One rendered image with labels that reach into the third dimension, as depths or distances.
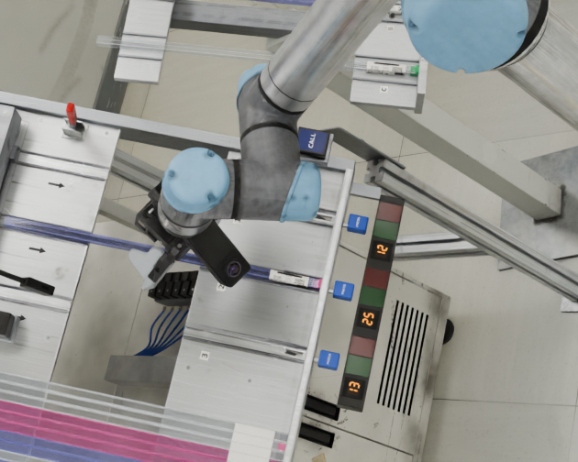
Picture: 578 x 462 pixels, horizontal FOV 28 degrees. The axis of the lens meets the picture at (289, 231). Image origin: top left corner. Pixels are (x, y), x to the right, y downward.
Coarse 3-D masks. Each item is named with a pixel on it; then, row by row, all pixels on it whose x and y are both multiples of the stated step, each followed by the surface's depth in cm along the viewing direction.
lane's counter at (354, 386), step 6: (348, 378) 173; (348, 384) 173; (354, 384) 173; (360, 384) 173; (342, 390) 173; (348, 390) 173; (354, 390) 173; (360, 390) 173; (348, 396) 173; (354, 396) 173; (360, 396) 173
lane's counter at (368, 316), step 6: (360, 312) 176; (366, 312) 176; (372, 312) 176; (378, 312) 176; (360, 318) 176; (366, 318) 176; (372, 318) 176; (378, 318) 176; (360, 324) 176; (366, 324) 176; (372, 324) 176
